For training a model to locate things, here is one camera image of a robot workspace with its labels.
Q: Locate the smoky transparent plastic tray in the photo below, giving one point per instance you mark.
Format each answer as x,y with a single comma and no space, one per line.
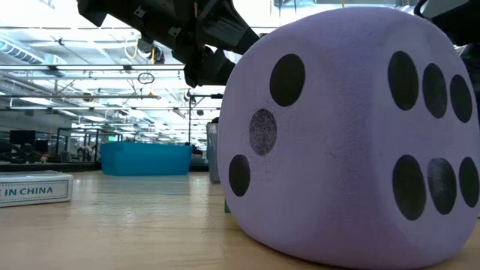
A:
213,157

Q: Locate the teal plastic bin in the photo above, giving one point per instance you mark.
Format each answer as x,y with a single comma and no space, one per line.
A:
146,159

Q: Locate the black aluminium table frame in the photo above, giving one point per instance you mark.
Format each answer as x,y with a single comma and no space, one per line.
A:
56,167

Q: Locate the small green toy brick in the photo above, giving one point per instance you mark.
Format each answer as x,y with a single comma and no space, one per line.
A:
226,206

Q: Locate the purple foam die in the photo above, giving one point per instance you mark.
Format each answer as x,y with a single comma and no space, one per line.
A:
337,168

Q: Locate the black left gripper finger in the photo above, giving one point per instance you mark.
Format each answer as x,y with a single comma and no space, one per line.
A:
210,69
228,30

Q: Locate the black background monitor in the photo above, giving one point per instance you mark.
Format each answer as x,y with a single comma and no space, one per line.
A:
22,137

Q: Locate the card deck green print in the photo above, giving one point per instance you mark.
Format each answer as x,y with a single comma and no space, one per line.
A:
33,191

